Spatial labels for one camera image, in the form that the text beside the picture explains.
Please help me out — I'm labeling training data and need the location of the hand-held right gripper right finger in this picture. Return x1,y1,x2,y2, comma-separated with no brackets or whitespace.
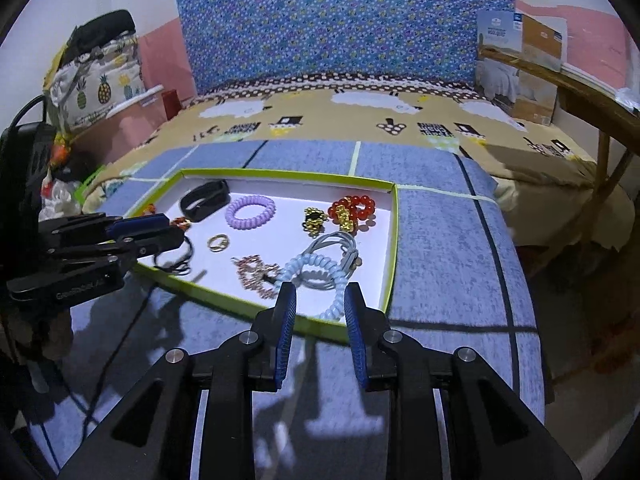
344,281,583,480

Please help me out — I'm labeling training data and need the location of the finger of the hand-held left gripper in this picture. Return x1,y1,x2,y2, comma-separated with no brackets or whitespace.
47,227,186,272
40,212,171,242

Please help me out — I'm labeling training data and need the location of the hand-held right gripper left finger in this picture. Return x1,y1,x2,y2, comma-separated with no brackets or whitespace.
57,281,298,480

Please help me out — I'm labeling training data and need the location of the black cord red bead bracelet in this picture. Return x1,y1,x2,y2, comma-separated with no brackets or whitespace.
137,202,195,277

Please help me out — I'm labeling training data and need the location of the pink beaded bracelet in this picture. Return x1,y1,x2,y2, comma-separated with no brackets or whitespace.
230,254,281,301

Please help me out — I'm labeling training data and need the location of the light blue spiral hair tie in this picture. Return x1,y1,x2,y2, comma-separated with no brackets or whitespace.
274,254,348,322

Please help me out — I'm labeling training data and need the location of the purple spiral hair tie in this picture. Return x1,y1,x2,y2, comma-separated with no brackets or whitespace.
225,195,277,231

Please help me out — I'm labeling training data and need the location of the grey cord bracelet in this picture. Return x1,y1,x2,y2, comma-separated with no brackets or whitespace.
300,231,362,291

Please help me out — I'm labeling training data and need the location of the green shallow cardboard box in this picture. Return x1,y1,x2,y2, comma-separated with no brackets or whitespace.
97,167,401,345

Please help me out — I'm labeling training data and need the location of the gold bell black hair tie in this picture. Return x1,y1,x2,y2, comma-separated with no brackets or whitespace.
301,206,328,237

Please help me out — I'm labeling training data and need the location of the person's left hand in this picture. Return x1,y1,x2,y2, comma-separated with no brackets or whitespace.
7,302,73,361

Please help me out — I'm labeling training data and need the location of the black wristband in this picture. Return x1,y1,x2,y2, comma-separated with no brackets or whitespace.
179,180,231,223

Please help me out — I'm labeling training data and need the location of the white plastic bag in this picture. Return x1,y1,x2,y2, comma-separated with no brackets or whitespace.
40,130,101,221

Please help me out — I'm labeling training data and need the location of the blue checked blanket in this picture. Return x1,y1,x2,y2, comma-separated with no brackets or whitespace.
30,140,556,480

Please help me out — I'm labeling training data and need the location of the white plastic board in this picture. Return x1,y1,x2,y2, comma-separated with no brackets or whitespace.
105,85,163,118

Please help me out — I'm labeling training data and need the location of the small red box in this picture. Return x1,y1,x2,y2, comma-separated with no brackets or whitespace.
161,89,181,121

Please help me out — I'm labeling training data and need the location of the pineapple print bag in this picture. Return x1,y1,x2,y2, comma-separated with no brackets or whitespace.
47,35,146,131

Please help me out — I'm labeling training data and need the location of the black bag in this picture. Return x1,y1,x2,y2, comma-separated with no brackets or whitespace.
67,9,137,53

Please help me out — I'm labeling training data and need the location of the sheep print bed sheet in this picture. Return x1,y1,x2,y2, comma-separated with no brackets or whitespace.
82,72,636,256

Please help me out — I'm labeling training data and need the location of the blue floral cushion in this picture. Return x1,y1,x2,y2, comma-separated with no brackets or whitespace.
175,0,516,96

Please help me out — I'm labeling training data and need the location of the printed cardboard package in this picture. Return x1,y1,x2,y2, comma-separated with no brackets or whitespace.
474,9,568,126

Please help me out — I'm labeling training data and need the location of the wooden chair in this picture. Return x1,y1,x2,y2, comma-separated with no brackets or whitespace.
477,42,640,216

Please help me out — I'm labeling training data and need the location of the red bead bracelet gold charm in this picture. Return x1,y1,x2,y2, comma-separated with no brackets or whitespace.
327,194,376,236

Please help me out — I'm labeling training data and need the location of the black cable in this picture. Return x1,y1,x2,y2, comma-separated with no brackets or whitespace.
7,94,48,131

